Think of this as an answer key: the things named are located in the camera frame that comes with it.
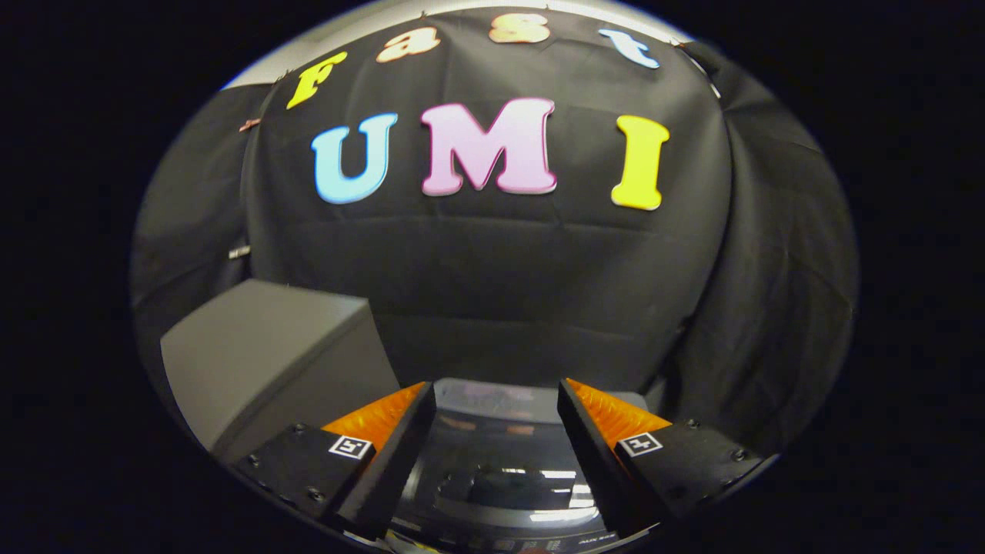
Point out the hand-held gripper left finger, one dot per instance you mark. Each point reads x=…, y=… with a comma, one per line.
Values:
x=392, y=462

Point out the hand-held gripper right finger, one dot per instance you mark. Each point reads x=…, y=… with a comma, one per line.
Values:
x=592, y=462

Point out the dark grey washing machine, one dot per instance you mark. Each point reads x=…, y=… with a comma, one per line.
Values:
x=642, y=400

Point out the transparent washing machine lid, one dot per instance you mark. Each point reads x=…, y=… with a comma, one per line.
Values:
x=492, y=462

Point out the black backdrop cloth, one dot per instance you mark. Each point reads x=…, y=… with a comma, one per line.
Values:
x=500, y=261

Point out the small silver clip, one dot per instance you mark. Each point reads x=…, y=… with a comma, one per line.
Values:
x=239, y=251

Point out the small red clip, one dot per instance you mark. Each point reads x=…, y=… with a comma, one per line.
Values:
x=248, y=125

